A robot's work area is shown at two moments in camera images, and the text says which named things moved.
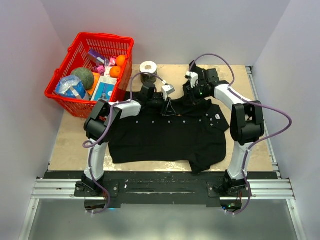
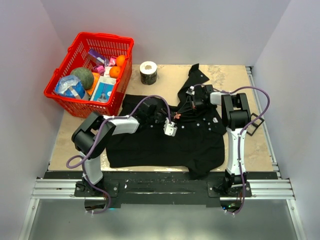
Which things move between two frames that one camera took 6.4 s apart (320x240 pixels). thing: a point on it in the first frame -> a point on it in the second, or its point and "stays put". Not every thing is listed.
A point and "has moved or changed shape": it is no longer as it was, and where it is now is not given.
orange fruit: x=120 y=60 stays put
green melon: x=85 y=75 stays put
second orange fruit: x=115 y=71 stays put
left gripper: x=169 y=110 -> x=165 y=113
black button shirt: x=175 y=129 has moved or changed shape
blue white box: x=104 y=88 stays put
